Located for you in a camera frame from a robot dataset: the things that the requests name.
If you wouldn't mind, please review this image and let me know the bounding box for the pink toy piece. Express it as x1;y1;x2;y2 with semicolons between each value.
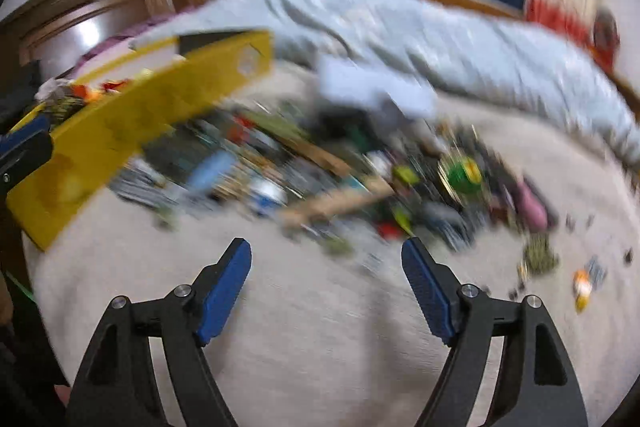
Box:
514;179;551;229

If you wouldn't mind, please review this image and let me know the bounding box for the orange white toy piece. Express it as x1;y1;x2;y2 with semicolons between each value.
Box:
572;269;594;313

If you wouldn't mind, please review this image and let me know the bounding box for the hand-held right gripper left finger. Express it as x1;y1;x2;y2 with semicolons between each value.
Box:
65;237;253;427

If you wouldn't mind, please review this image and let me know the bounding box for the light blue toy disc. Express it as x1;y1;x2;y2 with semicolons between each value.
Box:
189;151;237;188

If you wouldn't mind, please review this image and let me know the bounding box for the red standing fan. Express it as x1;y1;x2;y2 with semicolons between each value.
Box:
592;9;622;68

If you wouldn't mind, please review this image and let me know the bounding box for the pile of toy bricks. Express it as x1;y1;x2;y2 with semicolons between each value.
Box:
106;102;562;274

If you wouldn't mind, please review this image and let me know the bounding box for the purple pillow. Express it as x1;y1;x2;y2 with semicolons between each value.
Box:
74;19;167;74

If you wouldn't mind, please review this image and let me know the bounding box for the olive green toy plate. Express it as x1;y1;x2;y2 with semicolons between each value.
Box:
522;234;561;276

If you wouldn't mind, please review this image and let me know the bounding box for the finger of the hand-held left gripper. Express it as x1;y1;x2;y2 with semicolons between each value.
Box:
0;114;55;208

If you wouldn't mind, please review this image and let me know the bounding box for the small grey studded plate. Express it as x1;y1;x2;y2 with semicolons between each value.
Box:
584;256;609;286

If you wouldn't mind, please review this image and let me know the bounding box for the yellow cardboard box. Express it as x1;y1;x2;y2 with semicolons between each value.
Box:
5;29;275;253

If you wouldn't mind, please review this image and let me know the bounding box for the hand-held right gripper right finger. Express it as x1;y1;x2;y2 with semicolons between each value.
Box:
401;237;591;427

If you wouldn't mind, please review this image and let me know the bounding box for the grey plastic box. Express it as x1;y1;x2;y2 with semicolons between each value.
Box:
316;56;439;118

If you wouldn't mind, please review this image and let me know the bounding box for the green gold round spinner toy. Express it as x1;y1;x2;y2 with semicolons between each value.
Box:
442;156;486;196

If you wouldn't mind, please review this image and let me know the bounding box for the light blue floral duvet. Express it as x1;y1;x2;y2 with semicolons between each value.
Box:
131;0;640;158

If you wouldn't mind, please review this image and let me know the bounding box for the tan long toy plate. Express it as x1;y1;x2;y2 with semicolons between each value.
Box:
281;184;397;229

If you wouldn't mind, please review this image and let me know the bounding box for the heap of colourful plastic toys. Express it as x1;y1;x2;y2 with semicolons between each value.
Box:
34;69;157;128

